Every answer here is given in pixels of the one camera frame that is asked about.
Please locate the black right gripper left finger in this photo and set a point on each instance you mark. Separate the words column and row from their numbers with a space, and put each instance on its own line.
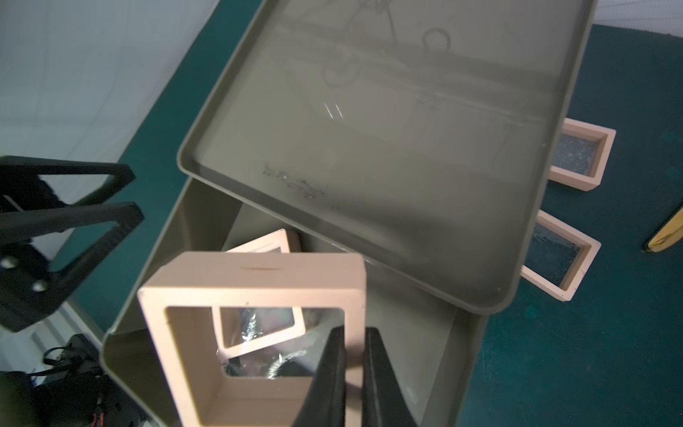
column 324, row 405

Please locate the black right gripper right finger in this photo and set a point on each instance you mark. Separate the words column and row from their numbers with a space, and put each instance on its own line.
column 383, row 402

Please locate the pink brooch box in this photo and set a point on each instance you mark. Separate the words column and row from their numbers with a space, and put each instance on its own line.
column 204, row 309
column 240, row 331
column 559, row 256
column 582, row 155

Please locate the olive green drawer cabinet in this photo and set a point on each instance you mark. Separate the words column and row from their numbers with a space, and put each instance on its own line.
column 417, row 133

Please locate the yellow wooden knife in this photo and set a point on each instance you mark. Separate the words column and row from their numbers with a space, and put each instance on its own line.
column 668, row 235

